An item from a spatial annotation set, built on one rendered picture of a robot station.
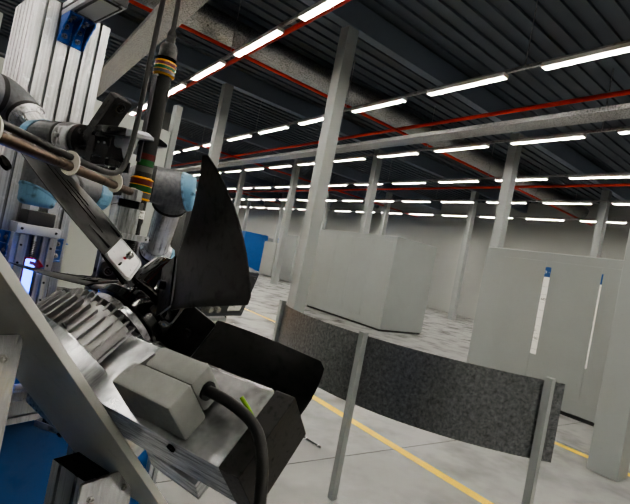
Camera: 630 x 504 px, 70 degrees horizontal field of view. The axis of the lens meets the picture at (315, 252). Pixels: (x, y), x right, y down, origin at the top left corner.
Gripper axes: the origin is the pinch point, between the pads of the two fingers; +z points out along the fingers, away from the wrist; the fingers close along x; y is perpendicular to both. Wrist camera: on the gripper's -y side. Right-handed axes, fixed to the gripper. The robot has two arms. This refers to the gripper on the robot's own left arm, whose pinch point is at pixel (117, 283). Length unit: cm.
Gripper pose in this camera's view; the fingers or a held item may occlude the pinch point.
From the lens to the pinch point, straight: 110.8
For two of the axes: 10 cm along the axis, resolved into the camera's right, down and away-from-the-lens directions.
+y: 9.5, 2.9, 1.1
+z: 1.1, 0.0, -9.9
